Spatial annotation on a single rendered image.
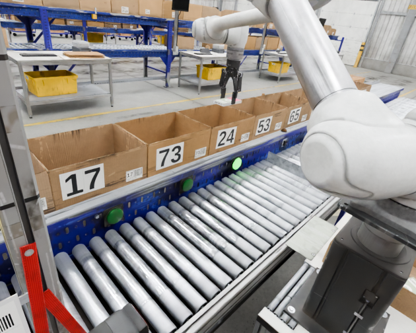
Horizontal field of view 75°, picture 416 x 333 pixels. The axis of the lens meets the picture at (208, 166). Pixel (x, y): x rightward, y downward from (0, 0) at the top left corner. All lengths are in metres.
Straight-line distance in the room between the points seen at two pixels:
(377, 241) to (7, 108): 0.79
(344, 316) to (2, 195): 0.88
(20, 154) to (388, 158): 0.53
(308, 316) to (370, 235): 0.36
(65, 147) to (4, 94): 1.07
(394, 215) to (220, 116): 1.38
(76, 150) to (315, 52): 1.07
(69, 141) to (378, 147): 1.18
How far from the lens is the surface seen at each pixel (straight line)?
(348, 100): 0.60
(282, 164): 1.84
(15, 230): 0.37
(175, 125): 1.65
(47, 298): 0.46
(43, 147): 1.34
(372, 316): 0.93
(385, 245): 0.84
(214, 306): 1.00
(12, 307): 0.44
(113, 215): 1.16
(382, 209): 0.77
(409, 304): 1.21
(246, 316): 1.90
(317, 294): 0.97
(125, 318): 0.56
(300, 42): 0.74
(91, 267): 1.09
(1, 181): 0.33
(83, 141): 1.39
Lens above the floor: 1.56
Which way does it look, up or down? 29 degrees down
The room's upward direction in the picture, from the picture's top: 7 degrees clockwise
